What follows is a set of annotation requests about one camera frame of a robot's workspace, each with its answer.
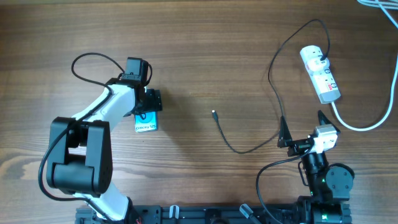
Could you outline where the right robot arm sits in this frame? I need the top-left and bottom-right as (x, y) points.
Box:
(277, 111), (354, 224)

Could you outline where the black charging cable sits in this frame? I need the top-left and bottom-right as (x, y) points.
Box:
(211, 19), (331, 154)

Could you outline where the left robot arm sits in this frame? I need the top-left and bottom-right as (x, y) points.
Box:
(38, 57), (162, 223)

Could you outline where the smartphone with teal screen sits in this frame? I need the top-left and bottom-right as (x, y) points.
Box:
(134, 112), (158, 133)

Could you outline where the white power strip cord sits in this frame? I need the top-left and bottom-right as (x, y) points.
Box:
(330, 0), (398, 132)

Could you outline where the white power strip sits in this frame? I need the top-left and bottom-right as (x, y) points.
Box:
(300, 45), (341, 104)

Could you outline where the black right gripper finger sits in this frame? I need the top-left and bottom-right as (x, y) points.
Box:
(277, 116), (293, 148)
(318, 110), (340, 134)

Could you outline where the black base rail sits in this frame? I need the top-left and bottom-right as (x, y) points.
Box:
(75, 203), (352, 224)

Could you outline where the white charger adapter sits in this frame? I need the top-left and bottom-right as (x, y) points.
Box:
(305, 57), (330, 75)

